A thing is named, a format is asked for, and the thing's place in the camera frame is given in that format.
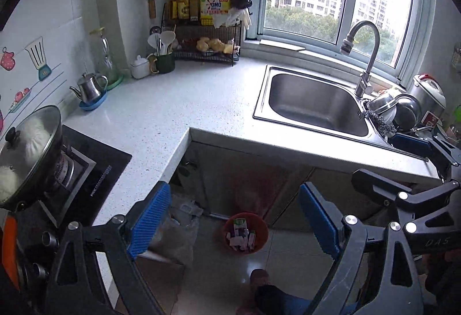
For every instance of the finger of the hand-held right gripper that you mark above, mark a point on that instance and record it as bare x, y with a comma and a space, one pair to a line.
410, 144
378, 185

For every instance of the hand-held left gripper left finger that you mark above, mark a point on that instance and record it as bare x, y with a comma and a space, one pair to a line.
149, 221

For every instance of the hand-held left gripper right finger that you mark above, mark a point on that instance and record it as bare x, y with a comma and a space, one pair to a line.
320, 221

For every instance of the red plastic bin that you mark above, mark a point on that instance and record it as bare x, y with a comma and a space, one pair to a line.
265, 235

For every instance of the beige cabinet door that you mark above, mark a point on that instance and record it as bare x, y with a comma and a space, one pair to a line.
342, 207

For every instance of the black pot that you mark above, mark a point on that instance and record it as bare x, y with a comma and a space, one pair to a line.
407, 113

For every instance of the white plastic sack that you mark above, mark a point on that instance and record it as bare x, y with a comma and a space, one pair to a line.
180, 228

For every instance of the red box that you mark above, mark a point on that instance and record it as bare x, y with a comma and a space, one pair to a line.
431, 118

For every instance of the steel wool scrubber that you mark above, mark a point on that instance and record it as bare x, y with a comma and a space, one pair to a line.
376, 120

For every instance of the steel bowl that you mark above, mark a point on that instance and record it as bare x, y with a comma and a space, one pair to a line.
381, 102

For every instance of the white rice cooker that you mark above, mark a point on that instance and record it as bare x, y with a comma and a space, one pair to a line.
428, 91

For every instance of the black gas stove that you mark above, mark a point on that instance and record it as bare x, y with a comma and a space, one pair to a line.
104, 171

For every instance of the steel faucet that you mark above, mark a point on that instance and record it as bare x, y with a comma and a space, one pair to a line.
367, 77

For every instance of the green and white medicine box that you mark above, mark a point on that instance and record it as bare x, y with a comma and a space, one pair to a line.
239, 226

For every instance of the pink patterned slipper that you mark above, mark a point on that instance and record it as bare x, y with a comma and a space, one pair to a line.
260, 277

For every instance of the person's right leg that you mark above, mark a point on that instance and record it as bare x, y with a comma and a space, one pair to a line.
288, 300

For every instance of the frosted metal cabinet door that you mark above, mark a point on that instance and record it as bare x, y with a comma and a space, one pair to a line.
234, 178

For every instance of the stove burner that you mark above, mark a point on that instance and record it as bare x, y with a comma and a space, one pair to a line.
65, 171

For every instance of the metal stove knob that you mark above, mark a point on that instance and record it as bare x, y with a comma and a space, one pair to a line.
39, 270
49, 240

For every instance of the stainless steel sink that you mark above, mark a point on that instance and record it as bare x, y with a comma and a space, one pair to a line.
313, 99

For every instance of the blue saucer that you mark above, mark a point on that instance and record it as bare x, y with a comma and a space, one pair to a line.
94, 106

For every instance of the green saucer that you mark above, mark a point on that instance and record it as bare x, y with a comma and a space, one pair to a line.
117, 83

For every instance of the wok with glass lid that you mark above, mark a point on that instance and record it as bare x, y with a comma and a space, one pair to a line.
36, 135

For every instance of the steel teapot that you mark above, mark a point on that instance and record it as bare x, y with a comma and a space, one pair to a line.
90, 88

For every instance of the white condiment jar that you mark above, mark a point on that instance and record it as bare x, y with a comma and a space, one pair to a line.
140, 68

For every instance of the dark green utensil mug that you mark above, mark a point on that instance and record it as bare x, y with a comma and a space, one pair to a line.
165, 64

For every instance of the clear glass bottle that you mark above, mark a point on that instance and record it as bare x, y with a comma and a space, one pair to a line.
104, 62

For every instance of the white spoon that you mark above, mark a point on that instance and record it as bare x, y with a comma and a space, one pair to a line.
153, 41

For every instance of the white rice paddle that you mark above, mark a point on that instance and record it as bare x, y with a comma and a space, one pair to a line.
168, 38

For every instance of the ginger root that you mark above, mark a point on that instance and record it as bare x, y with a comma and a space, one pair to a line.
202, 44
218, 44

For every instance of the yellow detergent jug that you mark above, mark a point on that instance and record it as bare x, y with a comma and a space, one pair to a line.
212, 1

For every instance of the kitchen wall sticker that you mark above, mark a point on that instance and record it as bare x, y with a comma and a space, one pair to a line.
38, 55

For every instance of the window frame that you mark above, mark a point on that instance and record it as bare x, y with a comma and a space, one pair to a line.
256, 12

